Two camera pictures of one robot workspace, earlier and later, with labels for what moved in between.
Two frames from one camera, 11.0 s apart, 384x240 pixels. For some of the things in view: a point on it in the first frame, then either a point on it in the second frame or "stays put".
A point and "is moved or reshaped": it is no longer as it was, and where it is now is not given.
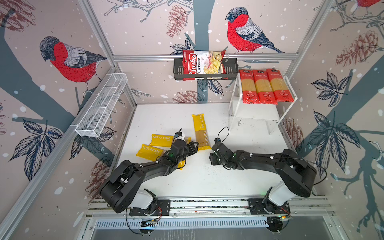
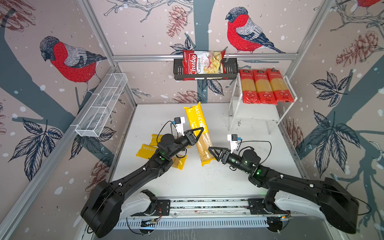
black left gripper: x=191 y=148 to x=192 y=139
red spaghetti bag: x=281 y=91 stays put
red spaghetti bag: x=249 y=93 stays put
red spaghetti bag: x=266 y=94 stays put
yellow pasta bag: x=203 y=141 is moved or reshaped
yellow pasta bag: x=151 y=153 stays put
